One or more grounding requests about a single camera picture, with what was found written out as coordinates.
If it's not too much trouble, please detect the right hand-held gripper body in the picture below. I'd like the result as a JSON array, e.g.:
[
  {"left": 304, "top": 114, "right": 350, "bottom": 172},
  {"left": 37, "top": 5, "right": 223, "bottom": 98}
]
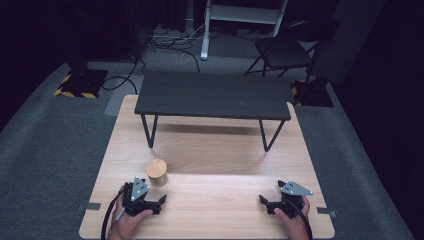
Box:
[{"left": 266, "top": 180, "right": 314, "bottom": 220}]

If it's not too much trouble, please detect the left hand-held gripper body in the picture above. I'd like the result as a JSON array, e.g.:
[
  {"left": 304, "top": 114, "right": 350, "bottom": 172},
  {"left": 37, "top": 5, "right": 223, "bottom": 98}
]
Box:
[{"left": 121, "top": 176, "right": 163, "bottom": 217}]

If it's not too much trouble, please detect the wooden jar with lid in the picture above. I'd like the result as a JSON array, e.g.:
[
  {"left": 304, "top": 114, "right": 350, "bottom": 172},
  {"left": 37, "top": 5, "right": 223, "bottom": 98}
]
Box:
[{"left": 145, "top": 158, "right": 169, "bottom": 188}]

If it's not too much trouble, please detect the person's right hand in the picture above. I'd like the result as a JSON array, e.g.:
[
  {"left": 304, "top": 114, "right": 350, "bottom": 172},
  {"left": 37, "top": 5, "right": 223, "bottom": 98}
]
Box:
[{"left": 273, "top": 195, "right": 312, "bottom": 240}]

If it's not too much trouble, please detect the person's left hand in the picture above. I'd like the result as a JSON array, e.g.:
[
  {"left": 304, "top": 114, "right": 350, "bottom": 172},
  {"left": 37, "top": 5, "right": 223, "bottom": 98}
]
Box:
[{"left": 108, "top": 208, "right": 154, "bottom": 240}]

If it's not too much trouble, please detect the grey tape strip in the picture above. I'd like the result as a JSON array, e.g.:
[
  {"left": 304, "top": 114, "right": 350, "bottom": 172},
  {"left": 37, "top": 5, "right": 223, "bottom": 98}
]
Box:
[
  {"left": 77, "top": 202, "right": 102, "bottom": 212},
  {"left": 316, "top": 206, "right": 338, "bottom": 218}
]

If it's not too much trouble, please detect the small black table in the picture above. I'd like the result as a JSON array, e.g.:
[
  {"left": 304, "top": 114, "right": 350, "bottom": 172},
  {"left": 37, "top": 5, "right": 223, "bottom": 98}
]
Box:
[{"left": 134, "top": 72, "right": 292, "bottom": 153}]

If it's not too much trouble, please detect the black folding chair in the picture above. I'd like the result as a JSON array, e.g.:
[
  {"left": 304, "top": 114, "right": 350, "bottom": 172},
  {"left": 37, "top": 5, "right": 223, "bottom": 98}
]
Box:
[{"left": 244, "top": 19, "right": 339, "bottom": 81}]

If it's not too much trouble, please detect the white metal stand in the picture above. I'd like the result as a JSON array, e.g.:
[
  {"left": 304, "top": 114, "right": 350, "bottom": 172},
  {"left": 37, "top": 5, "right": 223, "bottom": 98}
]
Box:
[{"left": 199, "top": 0, "right": 290, "bottom": 61}]

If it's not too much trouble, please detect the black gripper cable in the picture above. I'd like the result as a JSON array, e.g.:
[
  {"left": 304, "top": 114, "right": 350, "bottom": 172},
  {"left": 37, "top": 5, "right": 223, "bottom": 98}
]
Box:
[
  {"left": 285, "top": 197, "right": 315, "bottom": 240},
  {"left": 100, "top": 185, "right": 132, "bottom": 240}
]

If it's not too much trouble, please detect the black yellow striped base plate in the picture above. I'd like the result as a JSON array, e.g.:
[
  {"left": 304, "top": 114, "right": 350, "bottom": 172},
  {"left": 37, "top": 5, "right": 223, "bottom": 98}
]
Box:
[
  {"left": 290, "top": 77, "right": 335, "bottom": 108},
  {"left": 53, "top": 68, "right": 110, "bottom": 100}
]

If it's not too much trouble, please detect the black floor cable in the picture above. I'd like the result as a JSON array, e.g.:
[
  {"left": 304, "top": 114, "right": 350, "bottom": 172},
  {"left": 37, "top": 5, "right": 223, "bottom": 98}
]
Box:
[{"left": 101, "top": 55, "right": 148, "bottom": 96}]

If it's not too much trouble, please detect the bundle of floor cables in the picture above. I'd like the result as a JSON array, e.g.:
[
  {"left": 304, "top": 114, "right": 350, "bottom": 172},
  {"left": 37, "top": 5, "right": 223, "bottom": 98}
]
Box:
[{"left": 145, "top": 21, "right": 214, "bottom": 74}]

